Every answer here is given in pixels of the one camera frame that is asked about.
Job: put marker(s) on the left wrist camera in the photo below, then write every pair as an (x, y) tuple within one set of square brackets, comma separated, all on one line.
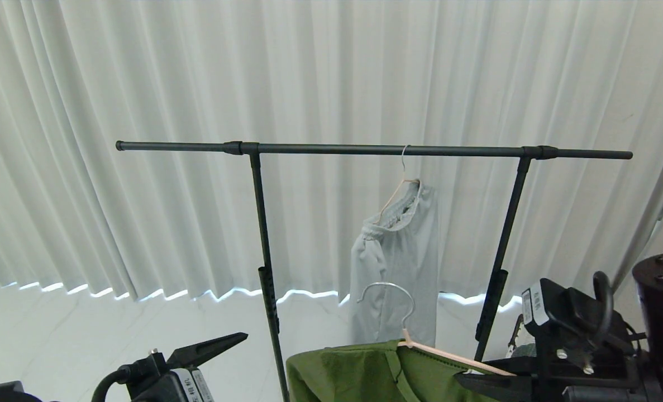
[(194, 385)]

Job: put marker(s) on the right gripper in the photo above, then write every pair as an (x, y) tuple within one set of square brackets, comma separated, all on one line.
[(588, 388)]

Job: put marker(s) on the white laundry basket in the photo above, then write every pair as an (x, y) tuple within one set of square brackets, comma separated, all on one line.
[(524, 343)]

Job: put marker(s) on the pink clothes hanger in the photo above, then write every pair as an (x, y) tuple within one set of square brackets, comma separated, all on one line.
[(402, 180), (406, 335)]

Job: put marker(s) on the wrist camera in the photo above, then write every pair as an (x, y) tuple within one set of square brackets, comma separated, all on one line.
[(571, 312), (194, 385)]

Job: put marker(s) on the pale grey shorts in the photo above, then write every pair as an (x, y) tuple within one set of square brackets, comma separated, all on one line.
[(404, 268)]

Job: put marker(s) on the white curtain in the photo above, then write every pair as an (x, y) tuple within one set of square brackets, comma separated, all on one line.
[(141, 84)]

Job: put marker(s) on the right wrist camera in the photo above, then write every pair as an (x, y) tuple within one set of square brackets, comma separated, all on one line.
[(571, 312)]

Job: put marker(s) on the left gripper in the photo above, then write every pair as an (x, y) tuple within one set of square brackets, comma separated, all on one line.
[(147, 371)]

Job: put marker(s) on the green garment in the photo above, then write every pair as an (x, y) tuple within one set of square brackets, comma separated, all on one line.
[(353, 374)]

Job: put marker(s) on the black clothes rack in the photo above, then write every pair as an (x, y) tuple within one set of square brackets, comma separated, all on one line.
[(365, 149)]

